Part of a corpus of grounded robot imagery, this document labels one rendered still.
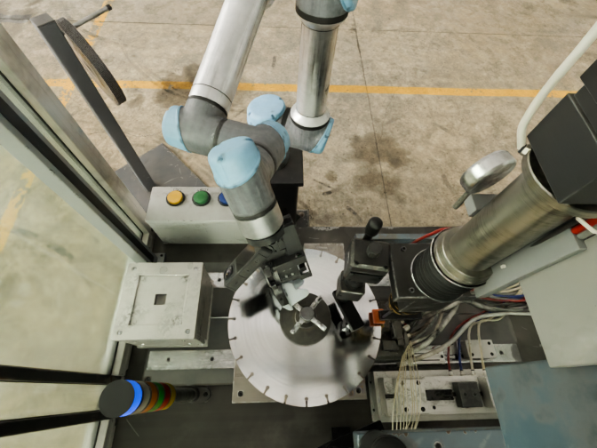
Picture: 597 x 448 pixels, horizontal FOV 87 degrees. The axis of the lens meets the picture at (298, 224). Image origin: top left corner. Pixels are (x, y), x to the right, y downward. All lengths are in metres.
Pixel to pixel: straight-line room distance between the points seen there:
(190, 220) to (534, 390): 0.76
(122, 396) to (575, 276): 0.52
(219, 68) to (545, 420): 0.65
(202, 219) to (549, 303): 0.74
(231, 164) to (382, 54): 2.70
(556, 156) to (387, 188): 1.85
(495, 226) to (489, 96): 2.73
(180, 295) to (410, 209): 1.57
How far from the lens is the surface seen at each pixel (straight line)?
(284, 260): 0.56
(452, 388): 0.88
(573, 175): 0.27
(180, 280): 0.83
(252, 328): 0.71
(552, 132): 0.28
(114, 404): 0.54
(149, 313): 0.83
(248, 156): 0.46
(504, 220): 0.33
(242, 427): 0.91
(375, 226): 0.44
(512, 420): 0.48
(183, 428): 0.94
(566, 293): 0.35
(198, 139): 0.59
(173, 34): 3.26
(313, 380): 0.70
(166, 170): 2.17
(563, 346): 0.37
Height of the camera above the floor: 1.65
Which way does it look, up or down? 62 degrees down
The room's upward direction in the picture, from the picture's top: 6 degrees clockwise
